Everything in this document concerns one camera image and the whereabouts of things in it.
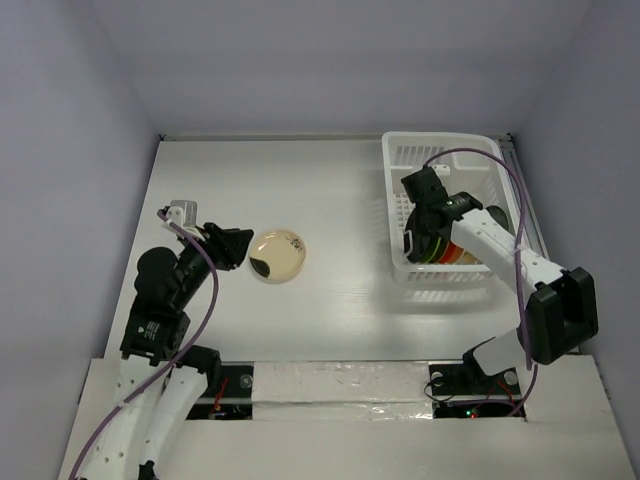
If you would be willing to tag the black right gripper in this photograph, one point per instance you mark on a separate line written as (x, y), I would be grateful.
(420, 220)

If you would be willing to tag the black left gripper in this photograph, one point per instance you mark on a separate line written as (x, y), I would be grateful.
(229, 245)

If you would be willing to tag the lime green plate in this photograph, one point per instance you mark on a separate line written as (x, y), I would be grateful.
(440, 250)

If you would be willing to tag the cream plate with black pattern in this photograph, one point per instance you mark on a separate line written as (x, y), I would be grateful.
(277, 256)

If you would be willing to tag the yellow patterned plate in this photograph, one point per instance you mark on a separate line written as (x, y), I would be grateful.
(449, 252)

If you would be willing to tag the orange plate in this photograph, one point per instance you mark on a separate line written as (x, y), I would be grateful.
(457, 252)

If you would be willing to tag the beige plate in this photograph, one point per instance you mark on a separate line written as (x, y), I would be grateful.
(472, 259)

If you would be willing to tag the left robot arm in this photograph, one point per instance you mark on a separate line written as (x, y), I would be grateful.
(161, 371)

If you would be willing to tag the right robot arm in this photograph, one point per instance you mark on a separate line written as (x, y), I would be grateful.
(556, 306)

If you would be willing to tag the white plastic dish rack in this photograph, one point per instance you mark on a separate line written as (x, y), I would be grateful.
(460, 171)

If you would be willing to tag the silver foil tape strip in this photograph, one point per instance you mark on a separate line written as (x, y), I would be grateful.
(340, 391)

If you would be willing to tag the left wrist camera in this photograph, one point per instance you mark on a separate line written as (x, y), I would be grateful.
(181, 213)

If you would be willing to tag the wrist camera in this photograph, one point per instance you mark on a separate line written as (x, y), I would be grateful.
(181, 213)
(442, 170)

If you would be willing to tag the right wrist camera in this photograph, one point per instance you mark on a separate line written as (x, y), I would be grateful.
(442, 170)

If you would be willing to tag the aluminium rail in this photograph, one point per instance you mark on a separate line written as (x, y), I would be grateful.
(532, 228)

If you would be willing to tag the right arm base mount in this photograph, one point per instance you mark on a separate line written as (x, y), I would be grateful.
(457, 393)

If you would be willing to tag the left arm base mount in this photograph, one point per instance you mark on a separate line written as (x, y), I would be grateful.
(230, 398)

